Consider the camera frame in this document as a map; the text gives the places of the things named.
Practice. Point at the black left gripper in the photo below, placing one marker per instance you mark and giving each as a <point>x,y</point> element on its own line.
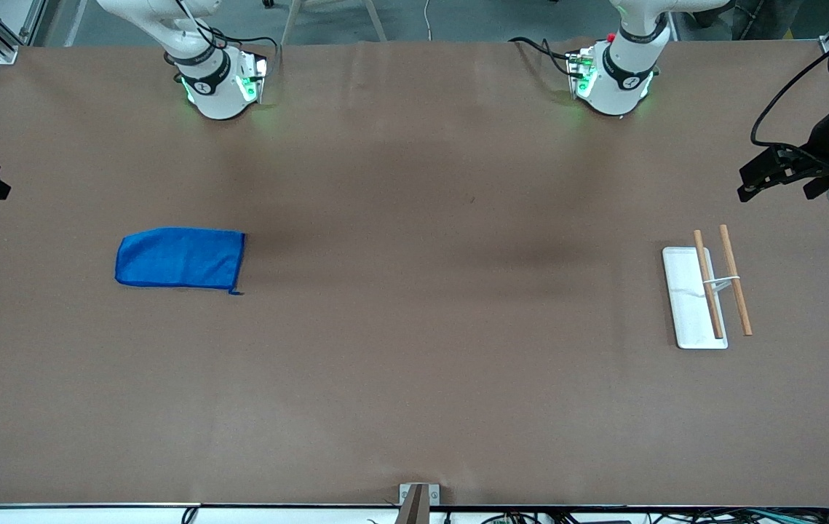
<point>819,143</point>

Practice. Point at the blue microfibre towel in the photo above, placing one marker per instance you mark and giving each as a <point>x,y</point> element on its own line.
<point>177,258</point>

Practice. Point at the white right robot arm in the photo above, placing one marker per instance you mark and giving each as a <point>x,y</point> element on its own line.
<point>214,87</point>

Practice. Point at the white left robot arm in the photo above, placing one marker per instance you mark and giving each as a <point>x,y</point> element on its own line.
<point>621,80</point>

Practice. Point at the white rack with wooden bars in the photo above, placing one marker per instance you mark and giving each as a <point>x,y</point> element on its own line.
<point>692,306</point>

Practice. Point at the wooden stand leg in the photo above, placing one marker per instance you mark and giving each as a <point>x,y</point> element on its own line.
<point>376,20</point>
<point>290,22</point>

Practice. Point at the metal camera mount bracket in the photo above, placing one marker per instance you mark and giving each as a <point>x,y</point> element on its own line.
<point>418,502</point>

